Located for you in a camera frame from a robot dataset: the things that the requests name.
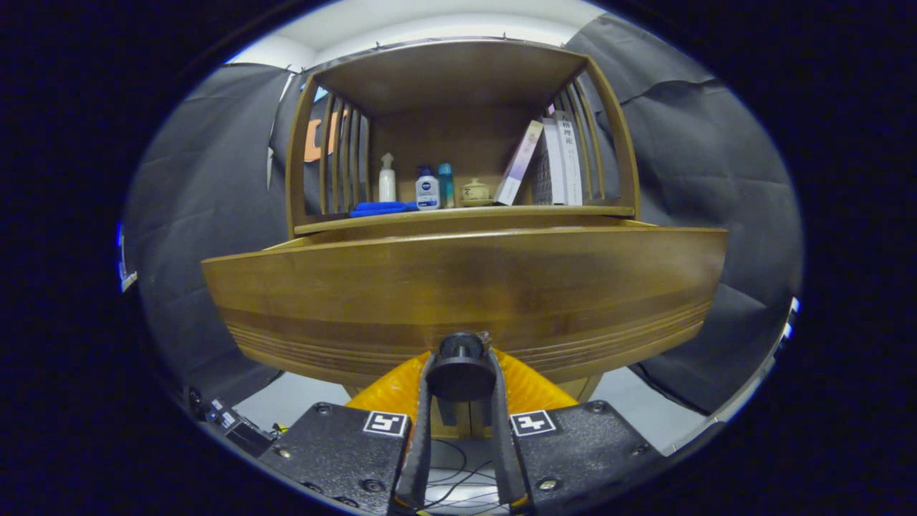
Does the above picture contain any white lotion bottle blue cap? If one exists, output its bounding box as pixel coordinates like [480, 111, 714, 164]
[416, 166, 441, 211]

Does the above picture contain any black floor cable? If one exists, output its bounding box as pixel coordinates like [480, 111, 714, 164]
[426, 439, 502, 511]

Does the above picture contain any wooden cabinet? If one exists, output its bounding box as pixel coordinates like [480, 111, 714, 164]
[285, 37, 642, 439]

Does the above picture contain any white pump bottle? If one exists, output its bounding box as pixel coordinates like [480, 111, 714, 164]
[378, 152, 397, 204]

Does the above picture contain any purple book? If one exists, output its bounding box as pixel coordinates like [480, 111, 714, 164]
[494, 120, 545, 206]

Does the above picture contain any black box device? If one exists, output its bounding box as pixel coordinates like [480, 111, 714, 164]
[188, 387, 277, 458]

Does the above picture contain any white book with printed spine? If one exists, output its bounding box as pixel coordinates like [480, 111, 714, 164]
[553, 110, 584, 206]

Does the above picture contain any black round drawer knob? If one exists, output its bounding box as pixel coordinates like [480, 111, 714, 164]
[428, 332, 496, 402]

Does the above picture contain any patterned cover book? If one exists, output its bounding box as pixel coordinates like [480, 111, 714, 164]
[532, 140, 554, 206]

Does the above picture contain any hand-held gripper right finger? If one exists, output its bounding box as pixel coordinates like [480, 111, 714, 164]
[489, 348, 666, 515]

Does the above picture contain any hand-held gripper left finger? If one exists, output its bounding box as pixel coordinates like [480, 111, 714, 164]
[256, 350, 436, 515]

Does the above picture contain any wooden countertop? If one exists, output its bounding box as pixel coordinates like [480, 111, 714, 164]
[292, 203, 638, 237]

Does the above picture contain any blue folded cloth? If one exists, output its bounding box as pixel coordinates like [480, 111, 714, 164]
[349, 201, 420, 218]

